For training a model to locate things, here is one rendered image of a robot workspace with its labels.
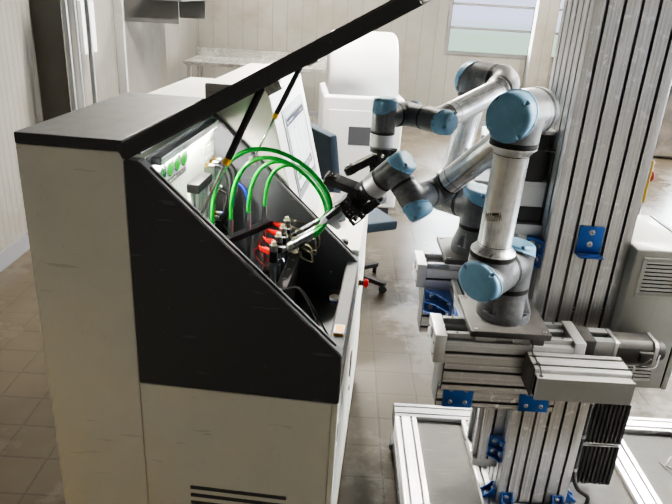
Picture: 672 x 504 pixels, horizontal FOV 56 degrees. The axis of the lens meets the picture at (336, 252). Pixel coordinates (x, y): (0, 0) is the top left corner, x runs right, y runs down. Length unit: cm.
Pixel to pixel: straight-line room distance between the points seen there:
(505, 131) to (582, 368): 71
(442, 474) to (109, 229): 153
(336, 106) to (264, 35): 464
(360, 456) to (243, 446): 101
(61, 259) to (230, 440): 71
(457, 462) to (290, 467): 84
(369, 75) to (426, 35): 444
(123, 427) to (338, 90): 401
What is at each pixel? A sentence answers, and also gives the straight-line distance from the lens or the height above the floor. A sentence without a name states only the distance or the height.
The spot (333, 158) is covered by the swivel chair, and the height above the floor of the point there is 91.
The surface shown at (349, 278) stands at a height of 95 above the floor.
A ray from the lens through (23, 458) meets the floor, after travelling 305.
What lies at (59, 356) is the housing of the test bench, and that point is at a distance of 201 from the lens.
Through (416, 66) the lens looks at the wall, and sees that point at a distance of 999.
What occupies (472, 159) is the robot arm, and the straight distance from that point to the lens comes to 176.
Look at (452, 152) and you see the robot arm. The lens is 230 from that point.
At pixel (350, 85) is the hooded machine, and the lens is 555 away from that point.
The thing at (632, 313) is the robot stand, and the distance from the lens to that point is 210.
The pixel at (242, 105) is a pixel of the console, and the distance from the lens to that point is 228.
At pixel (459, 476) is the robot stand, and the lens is 256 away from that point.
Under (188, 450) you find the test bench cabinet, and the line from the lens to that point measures 204.
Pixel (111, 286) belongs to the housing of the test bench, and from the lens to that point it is 182.
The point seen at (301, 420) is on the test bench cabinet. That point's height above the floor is 72.
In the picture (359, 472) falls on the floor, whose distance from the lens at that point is 282.
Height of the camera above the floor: 187
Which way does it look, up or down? 23 degrees down
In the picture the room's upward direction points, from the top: 4 degrees clockwise
